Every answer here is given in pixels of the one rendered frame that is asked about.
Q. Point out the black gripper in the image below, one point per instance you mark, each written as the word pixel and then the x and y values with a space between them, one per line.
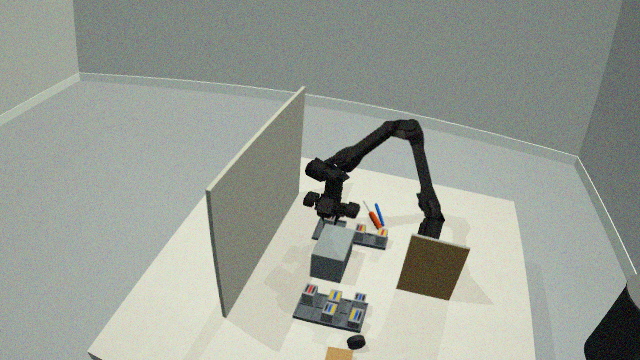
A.
pixel 350 210

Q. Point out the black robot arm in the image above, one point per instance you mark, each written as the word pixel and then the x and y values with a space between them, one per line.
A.
pixel 350 157

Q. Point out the orange-handled screwdriver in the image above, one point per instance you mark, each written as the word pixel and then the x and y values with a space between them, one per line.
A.
pixel 373 218

